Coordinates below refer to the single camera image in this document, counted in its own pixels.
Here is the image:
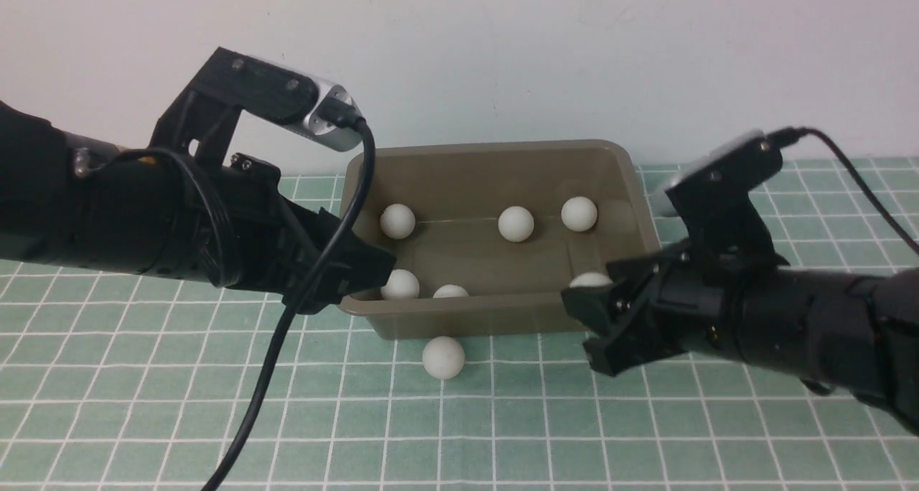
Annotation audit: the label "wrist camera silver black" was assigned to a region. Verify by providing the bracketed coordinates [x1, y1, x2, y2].
[149, 47, 361, 167]
[649, 127, 805, 266]

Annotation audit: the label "olive green plastic bin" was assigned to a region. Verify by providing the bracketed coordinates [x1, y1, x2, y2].
[339, 140, 660, 340]

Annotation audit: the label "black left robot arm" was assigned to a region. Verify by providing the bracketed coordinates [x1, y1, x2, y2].
[1, 106, 340, 295]

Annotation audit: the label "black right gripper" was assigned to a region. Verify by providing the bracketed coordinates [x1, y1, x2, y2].
[561, 241, 755, 378]

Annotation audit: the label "green checked tablecloth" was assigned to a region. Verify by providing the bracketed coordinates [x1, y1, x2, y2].
[0, 157, 919, 491]

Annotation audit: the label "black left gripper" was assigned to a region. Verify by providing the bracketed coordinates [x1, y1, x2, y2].
[179, 154, 396, 314]

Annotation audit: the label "white ping-pong ball logo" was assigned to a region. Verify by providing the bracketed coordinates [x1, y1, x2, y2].
[433, 284, 469, 299]

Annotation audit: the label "white ping-pong ball with logo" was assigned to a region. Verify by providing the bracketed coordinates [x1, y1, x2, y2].
[381, 268, 420, 300]

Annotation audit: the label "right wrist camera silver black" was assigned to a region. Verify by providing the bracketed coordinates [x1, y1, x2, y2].
[649, 127, 805, 266]

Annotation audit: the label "white ping-pong ball corner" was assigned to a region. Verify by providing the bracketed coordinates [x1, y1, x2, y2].
[570, 271, 612, 288]

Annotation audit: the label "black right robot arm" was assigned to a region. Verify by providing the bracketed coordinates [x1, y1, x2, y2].
[561, 241, 917, 434]

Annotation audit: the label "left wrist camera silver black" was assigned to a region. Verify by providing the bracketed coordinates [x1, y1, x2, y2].
[149, 47, 361, 167]

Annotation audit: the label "black left camera cable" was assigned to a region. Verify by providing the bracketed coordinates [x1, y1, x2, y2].
[108, 107, 377, 491]

